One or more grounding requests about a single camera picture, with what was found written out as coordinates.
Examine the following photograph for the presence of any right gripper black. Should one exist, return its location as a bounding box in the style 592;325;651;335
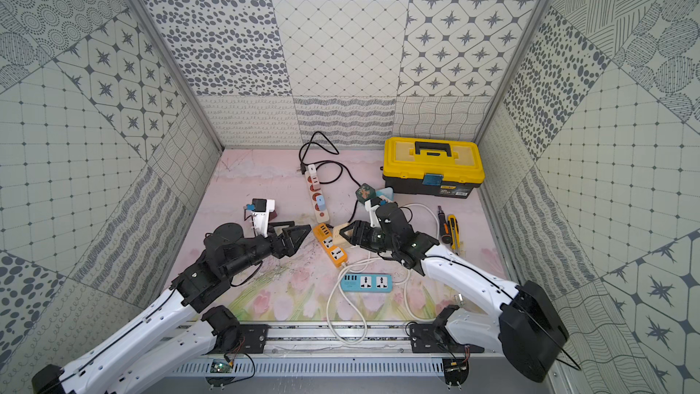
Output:
337;220;396;253

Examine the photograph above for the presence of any orange power strip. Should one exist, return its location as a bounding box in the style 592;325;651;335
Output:
313;224;348;268

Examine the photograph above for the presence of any dark green cube adapter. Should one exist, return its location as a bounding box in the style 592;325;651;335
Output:
355;184;377;204

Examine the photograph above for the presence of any blue white power strip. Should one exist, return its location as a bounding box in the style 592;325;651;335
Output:
340;273;393;294

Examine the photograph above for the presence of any light blue triangular socket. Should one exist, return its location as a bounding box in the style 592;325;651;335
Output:
376;187;394;204

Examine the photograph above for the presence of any beige wooden cube adapter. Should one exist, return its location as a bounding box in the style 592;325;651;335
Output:
333;223;352;249

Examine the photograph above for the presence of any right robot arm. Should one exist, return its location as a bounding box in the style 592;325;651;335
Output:
339;202;570;382

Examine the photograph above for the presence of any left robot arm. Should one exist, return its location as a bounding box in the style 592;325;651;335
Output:
31;222;312;393

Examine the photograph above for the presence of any blue plug on strip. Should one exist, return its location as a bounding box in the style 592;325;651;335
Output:
315;194;327;212

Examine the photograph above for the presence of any white long power strip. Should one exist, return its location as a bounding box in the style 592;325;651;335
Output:
304;164;330;224

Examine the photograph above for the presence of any black screwdriver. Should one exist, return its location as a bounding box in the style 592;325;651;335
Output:
437;206;452;246

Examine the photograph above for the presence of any yellow utility knife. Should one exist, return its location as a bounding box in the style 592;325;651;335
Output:
448;215;461;252

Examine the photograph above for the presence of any yellow black toolbox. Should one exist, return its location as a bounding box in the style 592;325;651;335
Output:
383;137;486;199

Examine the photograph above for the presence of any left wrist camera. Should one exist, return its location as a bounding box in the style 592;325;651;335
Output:
244;199;272;237

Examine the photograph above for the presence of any aluminium rail frame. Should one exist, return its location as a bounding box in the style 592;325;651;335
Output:
111;308;564;359

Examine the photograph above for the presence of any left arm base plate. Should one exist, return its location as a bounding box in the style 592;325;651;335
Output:
214;324;270;355

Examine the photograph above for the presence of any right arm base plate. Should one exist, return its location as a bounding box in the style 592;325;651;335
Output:
405;321;485;355

